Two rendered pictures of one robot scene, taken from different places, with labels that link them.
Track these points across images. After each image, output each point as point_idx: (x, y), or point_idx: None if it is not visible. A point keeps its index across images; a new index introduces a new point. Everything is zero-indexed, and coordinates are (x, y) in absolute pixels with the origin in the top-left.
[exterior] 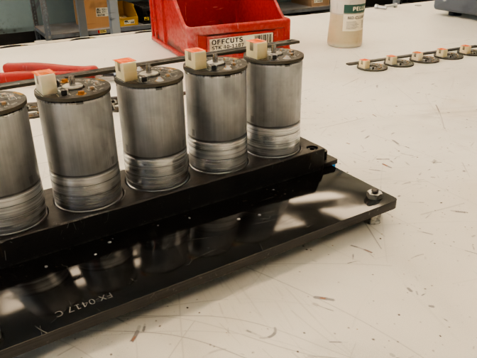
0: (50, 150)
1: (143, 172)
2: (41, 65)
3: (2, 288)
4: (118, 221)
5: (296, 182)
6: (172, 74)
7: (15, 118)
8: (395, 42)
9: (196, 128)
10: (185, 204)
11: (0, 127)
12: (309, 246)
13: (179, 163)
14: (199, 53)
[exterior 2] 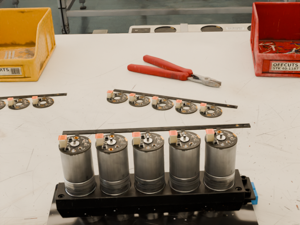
0: (98, 166)
1: (138, 183)
2: (162, 62)
3: (66, 218)
4: (121, 202)
5: (220, 206)
6: (157, 144)
7: (82, 155)
8: None
9: (170, 167)
10: (156, 202)
11: (75, 158)
12: None
13: (155, 183)
14: (172, 136)
